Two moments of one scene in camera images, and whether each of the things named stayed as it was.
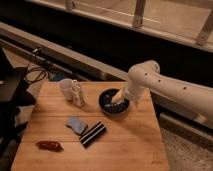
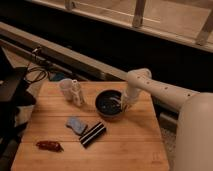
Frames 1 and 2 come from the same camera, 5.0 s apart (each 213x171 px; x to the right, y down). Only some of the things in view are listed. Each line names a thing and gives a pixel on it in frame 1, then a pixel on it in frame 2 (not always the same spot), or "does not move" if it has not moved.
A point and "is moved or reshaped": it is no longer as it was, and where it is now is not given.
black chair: x=14 y=98 does not move
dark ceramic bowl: x=108 y=106 is moved or reshaped
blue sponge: x=77 y=124 does not move
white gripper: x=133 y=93 -> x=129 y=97
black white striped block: x=90 y=137 does not move
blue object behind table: x=59 y=76 does not move
